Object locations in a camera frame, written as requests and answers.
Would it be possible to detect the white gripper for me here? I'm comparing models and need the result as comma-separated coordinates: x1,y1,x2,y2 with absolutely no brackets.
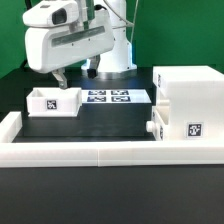
22,0,114,90

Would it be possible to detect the white front drawer tray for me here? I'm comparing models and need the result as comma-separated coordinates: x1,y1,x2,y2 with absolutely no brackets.
146,106,169,141

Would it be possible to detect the white drawer tray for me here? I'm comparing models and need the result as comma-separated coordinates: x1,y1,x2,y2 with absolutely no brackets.
146,106,169,141
26,87,82,117

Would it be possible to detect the white drawer cabinet box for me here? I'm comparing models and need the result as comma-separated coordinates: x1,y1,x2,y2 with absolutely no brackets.
153,66,224,141

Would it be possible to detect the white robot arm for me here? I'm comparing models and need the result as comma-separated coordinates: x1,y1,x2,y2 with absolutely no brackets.
22,0,135,89

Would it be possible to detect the white rear drawer tray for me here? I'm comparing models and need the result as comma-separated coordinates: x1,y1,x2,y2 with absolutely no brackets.
26,87,82,117

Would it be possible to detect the white marker sheet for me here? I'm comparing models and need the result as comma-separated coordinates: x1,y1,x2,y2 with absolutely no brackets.
82,89,151,104

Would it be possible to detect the white U-shaped fence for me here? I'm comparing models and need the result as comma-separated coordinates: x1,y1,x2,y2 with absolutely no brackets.
0,112,224,168

